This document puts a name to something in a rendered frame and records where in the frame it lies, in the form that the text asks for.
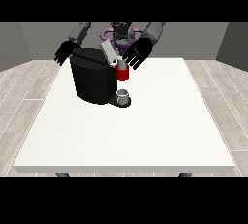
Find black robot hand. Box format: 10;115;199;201
122;37;153;71
53;40;82;67

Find small grey coffee pod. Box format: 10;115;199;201
116;57;127;70

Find pale grey machine lid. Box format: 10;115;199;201
99;39;119;65

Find black coffee machine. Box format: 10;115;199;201
69;48;132;108

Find grey robot trunk purple rings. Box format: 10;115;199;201
100;22;145;57

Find small grey cup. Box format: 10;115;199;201
115;88;131;105

